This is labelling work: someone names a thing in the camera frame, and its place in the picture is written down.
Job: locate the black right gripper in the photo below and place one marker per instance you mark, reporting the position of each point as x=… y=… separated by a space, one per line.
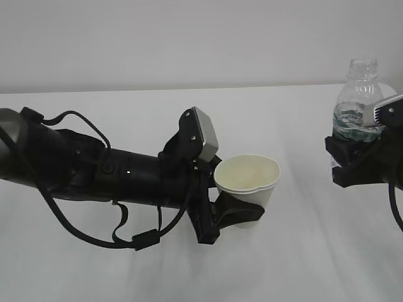
x=356 y=162

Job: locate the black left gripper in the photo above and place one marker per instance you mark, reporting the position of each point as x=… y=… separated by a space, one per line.
x=186 y=184

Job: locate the white paper cup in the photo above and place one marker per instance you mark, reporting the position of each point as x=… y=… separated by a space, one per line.
x=248 y=177

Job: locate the clear green-label water bottle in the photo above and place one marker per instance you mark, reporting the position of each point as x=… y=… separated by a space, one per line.
x=360 y=90

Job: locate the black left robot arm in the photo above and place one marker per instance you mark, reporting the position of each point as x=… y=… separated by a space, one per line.
x=63 y=164

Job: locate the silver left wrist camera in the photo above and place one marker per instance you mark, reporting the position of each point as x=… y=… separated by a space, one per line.
x=197 y=137

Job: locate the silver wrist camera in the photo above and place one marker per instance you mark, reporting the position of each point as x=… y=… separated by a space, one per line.
x=385 y=112
x=197 y=137

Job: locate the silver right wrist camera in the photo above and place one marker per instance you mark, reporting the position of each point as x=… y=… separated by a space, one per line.
x=385 y=112

